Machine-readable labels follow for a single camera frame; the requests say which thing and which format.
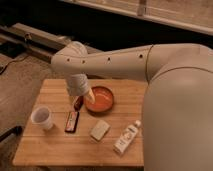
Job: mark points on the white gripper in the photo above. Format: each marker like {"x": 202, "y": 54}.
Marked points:
{"x": 78, "y": 85}

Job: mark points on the dark red pepper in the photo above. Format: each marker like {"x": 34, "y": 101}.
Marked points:
{"x": 78, "y": 103}

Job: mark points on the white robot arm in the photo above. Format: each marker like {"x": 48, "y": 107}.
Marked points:
{"x": 177, "y": 105}

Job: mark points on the orange ceramic bowl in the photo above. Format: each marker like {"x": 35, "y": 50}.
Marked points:
{"x": 104, "y": 100}

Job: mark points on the beige sponge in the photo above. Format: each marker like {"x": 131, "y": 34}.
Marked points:
{"x": 99, "y": 130}

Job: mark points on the wooden table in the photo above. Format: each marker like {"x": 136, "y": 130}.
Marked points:
{"x": 58, "y": 148}

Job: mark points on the white plastic cup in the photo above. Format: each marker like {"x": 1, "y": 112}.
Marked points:
{"x": 42, "y": 117}

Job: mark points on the white plastic bottle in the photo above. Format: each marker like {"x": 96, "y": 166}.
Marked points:
{"x": 127, "y": 137}

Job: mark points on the black object at left edge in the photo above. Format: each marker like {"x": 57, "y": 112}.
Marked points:
{"x": 17, "y": 130}

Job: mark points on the long metal rail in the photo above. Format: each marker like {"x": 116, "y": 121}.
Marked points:
{"x": 42, "y": 44}

